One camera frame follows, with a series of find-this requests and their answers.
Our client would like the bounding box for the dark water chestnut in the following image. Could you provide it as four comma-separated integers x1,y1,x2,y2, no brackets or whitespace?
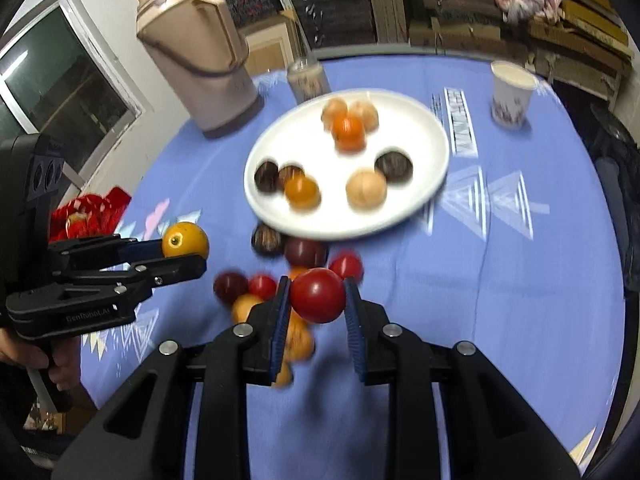
374,151,413,184
250,222,288,258
254,159,279,194
277,164,305,192

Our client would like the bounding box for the small orange tangerine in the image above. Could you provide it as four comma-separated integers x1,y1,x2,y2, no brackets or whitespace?
331,114,366,153

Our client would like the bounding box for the dark purple plum upper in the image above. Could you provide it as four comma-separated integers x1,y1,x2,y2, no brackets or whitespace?
284,237,329,269

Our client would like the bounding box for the tan round fruit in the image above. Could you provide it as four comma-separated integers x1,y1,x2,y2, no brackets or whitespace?
321,98,348,131
348,100,378,133
345,169,387,210

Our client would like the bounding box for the small tan longan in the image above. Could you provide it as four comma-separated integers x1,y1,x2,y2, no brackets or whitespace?
288,266,308,281

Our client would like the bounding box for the dark purple plum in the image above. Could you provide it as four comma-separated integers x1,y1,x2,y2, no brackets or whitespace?
213,271,250,307
284,237,329,269

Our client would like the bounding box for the large orange tangerine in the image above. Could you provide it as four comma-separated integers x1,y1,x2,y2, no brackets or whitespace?
284,310,314,362

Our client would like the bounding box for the white drink can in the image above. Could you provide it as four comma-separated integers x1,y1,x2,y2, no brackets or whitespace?
286,58,331,104

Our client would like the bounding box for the yellow orange fruit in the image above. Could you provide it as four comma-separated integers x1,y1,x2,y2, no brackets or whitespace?
162,222,209,259
284,174,321,210

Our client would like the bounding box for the beige thermos jug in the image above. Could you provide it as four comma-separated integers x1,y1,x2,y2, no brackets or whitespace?
136,0,262,138

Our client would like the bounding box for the dark purple plum left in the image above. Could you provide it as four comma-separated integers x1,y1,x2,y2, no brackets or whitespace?
213,271,250,307

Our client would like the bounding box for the blue patterned tablecloth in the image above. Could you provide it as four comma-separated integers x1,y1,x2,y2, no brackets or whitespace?
81,56,625,468

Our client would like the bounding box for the red cherry tomato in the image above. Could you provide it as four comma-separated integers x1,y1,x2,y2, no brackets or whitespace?
329,250,364,282
248,273,278,301
290,268,346,324

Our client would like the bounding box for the white oval plate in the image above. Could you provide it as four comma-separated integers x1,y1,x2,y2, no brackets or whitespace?
243,89,450,240

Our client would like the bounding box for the dark water chestnut top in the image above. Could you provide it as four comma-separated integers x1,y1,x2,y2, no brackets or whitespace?
250,222,288,258

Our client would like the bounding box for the person left hand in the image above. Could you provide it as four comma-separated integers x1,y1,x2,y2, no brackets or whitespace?
0,328,80,391

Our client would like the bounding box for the window frame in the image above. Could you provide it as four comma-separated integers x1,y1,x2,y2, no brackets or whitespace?
1,0,146,202

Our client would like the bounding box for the streaked yellow pepino large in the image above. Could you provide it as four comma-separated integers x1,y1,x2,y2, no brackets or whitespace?
231,294,264,325

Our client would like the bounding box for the pink white cloth bundle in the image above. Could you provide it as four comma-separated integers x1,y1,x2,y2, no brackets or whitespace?
495,0,562,25

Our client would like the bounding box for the streaked yellow pepino small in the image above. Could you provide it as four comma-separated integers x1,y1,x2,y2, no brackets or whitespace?
271,361,293,388

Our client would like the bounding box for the white paper cup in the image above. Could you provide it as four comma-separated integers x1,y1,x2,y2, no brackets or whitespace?
490,61,538,129

